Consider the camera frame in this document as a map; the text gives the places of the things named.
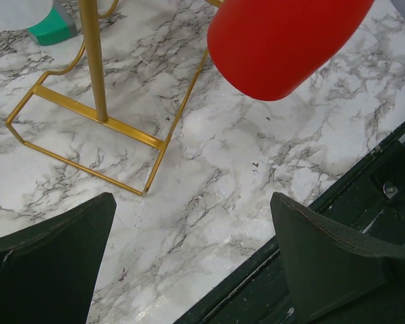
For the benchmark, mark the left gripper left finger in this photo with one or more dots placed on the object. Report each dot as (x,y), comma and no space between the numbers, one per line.
(48,271)

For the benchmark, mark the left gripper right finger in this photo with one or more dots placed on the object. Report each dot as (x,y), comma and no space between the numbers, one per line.
(336,274)

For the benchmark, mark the red wine glass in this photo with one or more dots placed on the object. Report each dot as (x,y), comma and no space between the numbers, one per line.
(266,49)

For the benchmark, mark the front clear wine glass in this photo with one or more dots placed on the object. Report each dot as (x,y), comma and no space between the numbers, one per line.
(23,14)

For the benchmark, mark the gold wire glass rack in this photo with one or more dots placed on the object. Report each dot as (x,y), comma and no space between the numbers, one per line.
(91,46)

